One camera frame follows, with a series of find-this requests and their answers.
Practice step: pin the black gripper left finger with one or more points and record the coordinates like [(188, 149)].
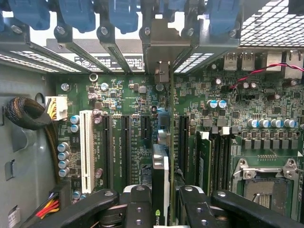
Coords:
[(139, 209)]

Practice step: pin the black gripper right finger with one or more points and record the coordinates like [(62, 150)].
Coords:
[(197, 209)]

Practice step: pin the green RAM stick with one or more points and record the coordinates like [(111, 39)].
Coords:
[(204, 161)]

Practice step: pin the black RAM slot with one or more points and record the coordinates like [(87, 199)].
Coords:
[(225, 161), (216, 161)]

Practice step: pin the long black expansion slot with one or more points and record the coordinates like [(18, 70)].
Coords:
[(184, 142), (107, 152), (126, 152)]

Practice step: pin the CPU socket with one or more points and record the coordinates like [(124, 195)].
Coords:
[(266, 190)]

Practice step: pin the metal locking lever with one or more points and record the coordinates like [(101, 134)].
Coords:
[(261, 169)]

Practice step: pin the white expansion slot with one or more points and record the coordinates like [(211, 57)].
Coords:
[(86, 152)]

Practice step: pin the short black expansion slot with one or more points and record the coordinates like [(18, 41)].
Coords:
[(146, 128)]

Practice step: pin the green motherboard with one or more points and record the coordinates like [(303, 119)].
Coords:
[(133, 95)]

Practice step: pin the black open PC case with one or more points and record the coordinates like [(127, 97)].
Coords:
[(23, 147)]

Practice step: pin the white power connector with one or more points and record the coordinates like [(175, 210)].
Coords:
[(59, 104)]

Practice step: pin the silver USB port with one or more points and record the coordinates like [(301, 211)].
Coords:
[(248, 61), (230, 61)]

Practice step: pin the silver rear port block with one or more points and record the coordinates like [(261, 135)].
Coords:
[(274, 61), (290, 64)]

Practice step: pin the blue card retention clip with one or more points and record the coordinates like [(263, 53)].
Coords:
[(123, 15), (29, 13), (222, 17), (175, 8), (77, 14)]

